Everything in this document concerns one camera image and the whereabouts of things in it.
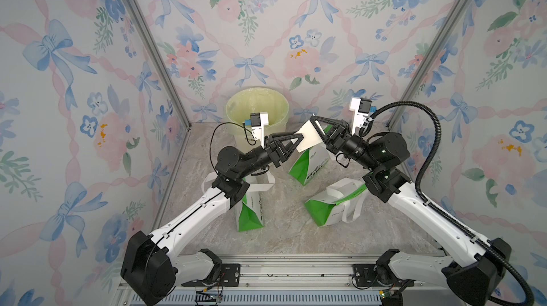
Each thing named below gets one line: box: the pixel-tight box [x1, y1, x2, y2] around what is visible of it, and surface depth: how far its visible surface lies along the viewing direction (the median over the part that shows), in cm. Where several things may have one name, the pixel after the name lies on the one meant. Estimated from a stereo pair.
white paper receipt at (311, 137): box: [290, 120, 324, 153], surface depth 57 cm
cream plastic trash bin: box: [225, 86, 290, 141], surface depth 97 cm
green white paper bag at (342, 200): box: [304, 177, 369, 228], surface depth 73 cm
